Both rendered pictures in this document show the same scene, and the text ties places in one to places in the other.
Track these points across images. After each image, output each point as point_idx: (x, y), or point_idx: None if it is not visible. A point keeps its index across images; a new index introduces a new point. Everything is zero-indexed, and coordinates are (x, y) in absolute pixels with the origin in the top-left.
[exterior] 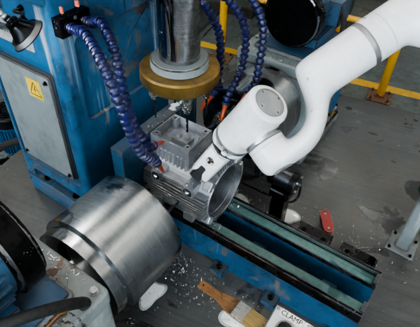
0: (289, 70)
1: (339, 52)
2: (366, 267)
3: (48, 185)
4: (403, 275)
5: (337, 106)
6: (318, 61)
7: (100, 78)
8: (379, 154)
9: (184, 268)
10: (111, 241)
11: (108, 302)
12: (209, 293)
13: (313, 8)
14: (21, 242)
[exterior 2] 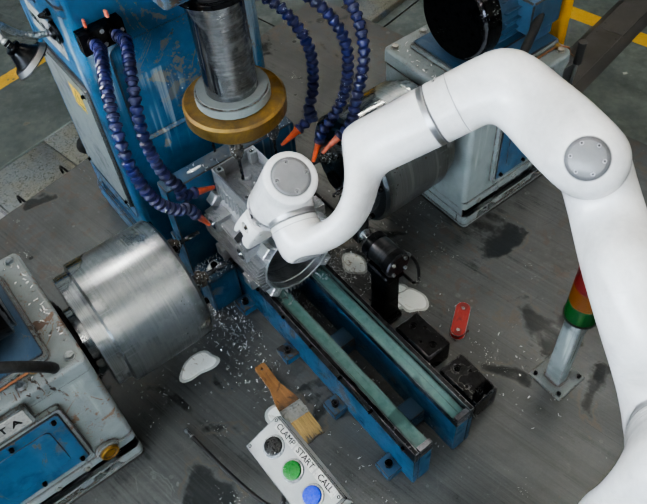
0: None
1: (385, 125)
2: (455, 396)
3: (115, 204)
4: (535, 417)
5: None
6: (359, 132)
7: (153, 92)
8: None
9: (248, 342)
10: (111, 303)
11: (85, 370)
12: (265, 380)
13: (478, 10)
14: None
